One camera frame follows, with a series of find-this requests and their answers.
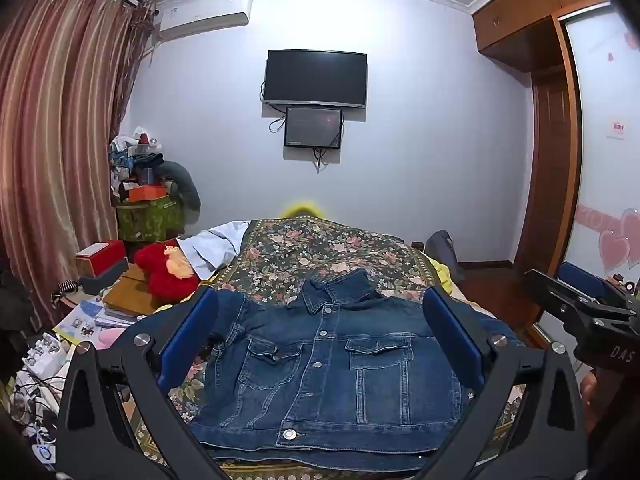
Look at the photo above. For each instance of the blue denim jacket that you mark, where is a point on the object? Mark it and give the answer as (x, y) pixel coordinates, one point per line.
(325, 360)

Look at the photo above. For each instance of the floral bed blanket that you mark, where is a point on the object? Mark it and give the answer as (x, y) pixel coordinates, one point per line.
(320, 250)

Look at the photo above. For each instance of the grey cushion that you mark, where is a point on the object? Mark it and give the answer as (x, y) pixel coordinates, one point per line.
(182, 182)

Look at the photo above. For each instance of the white cloth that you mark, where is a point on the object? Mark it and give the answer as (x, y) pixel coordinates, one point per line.
(212, 247)

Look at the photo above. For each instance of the red plush toy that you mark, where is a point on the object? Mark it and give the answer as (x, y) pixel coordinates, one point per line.
(167, 272)

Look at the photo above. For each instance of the person's right hand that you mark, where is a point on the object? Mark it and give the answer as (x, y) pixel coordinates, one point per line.
(589, 390)

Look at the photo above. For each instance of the white air conditioner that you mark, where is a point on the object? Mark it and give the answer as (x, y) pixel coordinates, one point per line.
(205, 14)

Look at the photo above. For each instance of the black wall television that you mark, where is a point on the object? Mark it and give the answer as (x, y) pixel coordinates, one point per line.
(315, 79)

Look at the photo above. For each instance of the red and white box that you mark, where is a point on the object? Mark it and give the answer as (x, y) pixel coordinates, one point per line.
(97, 255)

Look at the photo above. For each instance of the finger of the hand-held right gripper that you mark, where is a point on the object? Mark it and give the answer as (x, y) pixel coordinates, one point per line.
(565, 292)
(582, 280)

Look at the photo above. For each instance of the brown cardboard box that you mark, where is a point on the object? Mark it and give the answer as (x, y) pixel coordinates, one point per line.
(130, 292)

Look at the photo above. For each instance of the orange box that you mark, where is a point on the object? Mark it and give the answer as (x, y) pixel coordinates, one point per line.
(146, 192)

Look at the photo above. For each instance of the pink cloth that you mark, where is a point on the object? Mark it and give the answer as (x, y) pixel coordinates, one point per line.
(111, 336)

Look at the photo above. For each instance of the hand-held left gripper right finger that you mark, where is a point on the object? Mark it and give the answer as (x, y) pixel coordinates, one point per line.
(450, 332)

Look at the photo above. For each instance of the small black wall monitor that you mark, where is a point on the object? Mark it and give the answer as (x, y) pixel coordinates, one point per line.
(313, 127)

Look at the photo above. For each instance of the wooden wardrobe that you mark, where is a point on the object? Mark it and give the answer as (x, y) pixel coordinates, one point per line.
(537, 110)

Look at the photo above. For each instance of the pile of clutter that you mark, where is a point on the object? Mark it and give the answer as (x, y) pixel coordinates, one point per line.
(135, 155)

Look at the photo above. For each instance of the white heart-print sliding door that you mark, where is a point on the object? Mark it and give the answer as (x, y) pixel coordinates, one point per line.
(607, 160)

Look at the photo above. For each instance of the green patterned box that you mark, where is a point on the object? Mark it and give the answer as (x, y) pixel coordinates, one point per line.
(150, 217)

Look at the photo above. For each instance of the pile of booklets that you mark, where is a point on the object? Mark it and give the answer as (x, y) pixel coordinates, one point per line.
(92, 317)

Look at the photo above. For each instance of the grey box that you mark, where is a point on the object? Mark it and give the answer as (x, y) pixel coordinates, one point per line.
(102, 277)

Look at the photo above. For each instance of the striped pink curtain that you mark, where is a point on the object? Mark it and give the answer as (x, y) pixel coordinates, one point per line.
(55, 150)

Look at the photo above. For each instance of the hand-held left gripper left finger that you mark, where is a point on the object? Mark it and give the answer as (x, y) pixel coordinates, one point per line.
(192, 332)

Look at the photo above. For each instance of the yellow bed sheet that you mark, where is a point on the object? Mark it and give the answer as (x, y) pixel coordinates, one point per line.
(442, 272)

